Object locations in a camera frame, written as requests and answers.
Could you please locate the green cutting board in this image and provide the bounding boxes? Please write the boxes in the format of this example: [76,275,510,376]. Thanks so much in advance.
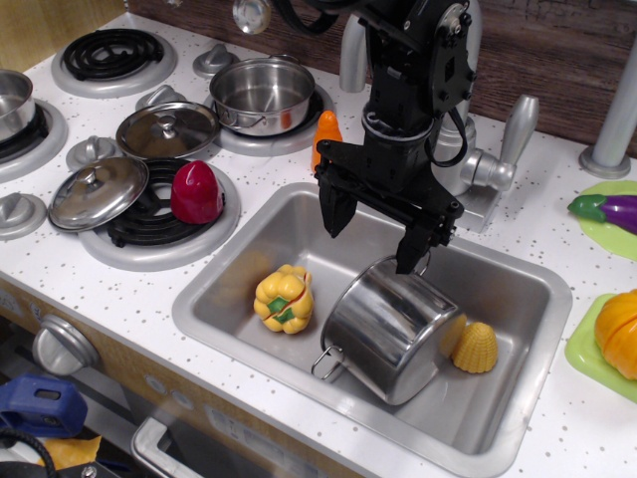
[564,294,636,403]

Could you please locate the steel pot lid back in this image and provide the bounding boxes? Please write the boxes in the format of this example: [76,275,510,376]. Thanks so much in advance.
[115,102,220,159]

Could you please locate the silver stove knob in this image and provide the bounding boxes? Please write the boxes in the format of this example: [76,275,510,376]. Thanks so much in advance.
[66,135,122,171]
[134,85,186,112]
[192,44,239,79]
[0,193,47,240]

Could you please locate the hanging steel ladle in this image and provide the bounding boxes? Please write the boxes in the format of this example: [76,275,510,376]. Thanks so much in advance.
[232,0,272,35]

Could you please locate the light green plate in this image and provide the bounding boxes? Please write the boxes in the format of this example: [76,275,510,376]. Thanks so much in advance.
[578,180,637,261]

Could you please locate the steel pot lid front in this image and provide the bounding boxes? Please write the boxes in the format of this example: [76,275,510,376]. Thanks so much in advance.
[48,157,149,232]

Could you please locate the black cable bottom left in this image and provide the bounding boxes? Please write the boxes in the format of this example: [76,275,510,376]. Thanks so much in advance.
[0,426,57,473]

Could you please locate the yellow cloth scrap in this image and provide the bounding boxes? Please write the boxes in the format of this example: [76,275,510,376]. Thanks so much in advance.
[44,435,103,470]

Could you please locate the red toy pepper half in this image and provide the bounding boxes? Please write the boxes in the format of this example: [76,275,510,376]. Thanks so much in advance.
[170,160,224,225]

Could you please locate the silver oven door handle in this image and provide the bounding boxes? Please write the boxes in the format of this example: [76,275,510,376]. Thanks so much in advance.
[130,417,202,478]

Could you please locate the black coil burner front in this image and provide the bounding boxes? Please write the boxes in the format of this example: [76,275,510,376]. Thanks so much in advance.
[106,158,225,248]

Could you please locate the black coil burner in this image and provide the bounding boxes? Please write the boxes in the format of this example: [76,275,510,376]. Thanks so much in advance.
[106,158,225,248]
[63,29,165,81]

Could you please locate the purple toy eggplant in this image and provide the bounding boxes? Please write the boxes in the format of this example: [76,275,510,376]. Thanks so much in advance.
[567,194,636,234]

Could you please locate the silver stove knob far back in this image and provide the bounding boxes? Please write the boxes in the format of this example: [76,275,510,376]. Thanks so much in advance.
[192,44,239,79]

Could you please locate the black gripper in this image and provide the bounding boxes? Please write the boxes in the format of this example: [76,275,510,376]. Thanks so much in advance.
[315,133,464,274]

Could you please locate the silver stove knob front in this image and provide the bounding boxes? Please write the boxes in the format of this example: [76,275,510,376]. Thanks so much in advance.
[0,193,47,240]

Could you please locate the silver oven dial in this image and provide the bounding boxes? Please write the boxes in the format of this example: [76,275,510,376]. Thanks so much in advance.
[32,314,100,376]

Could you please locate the silver stove knob middle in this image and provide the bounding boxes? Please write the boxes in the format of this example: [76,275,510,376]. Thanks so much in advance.
[66,135,122,171]

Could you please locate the silver toy faucet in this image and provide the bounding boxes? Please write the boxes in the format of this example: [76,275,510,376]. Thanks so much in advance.
[339,0,540,234]

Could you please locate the black coil burner back left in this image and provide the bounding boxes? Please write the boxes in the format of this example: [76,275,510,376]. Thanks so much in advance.
[63,29,165,81]

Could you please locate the orange toy pumpkin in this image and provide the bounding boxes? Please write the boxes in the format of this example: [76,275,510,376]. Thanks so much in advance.
[594,290,636,380]

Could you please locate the yellow toy bell pepper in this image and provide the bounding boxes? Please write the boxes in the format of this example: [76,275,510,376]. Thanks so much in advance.
[253,264,315,335]

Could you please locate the steel pot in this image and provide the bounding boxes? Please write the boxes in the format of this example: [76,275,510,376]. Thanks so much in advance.
[209,57,316,137]
[0,69,36,141]
[311,257,467,405]

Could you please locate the silver pole with base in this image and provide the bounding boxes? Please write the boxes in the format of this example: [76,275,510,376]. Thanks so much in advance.
[578,42,636,179]

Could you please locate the stainless steel sink basin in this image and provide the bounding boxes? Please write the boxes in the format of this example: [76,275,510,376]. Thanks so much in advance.
[172,183,572,477]

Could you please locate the orange toy carrot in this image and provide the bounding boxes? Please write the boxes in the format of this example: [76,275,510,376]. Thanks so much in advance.
[311,111,342,171]

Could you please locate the yellow toy corn piece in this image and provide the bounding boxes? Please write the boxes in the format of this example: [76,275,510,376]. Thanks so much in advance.
[452,323,499,373]

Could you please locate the blue clamp tool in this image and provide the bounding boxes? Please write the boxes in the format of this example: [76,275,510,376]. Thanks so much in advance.
[1,373,88,438]

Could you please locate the steel pot on burner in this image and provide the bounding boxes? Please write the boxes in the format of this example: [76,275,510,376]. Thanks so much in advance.
[209,57,316,137]

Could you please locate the steel pot lid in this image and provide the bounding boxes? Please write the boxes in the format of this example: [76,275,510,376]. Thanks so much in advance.
[115,102,220,159]
[48,157,149,232]

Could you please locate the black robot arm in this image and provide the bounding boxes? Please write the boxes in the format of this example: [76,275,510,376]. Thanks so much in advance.
[275,1,476,274]

